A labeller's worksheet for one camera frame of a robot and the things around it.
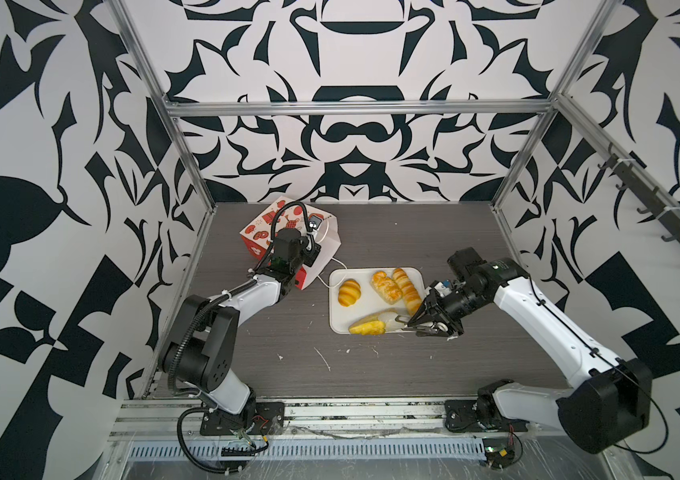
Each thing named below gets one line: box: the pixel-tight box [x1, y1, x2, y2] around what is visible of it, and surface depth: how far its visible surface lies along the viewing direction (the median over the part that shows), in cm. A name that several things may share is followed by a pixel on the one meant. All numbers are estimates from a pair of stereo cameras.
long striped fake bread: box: [392, 268, 423, 315], surface depth 97 cm
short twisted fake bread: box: [370, 270, 403, 305], surface depth 95 cm
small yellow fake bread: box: [338, 279, 362, 308], surface depth 95 cm
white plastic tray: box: [329, 267, 425, 334], surface depth 96 cm
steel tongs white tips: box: [378, 312, 458, 341], surface depth 67 cm
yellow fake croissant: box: [348, 310, 386, 335], surface depth 85 cm
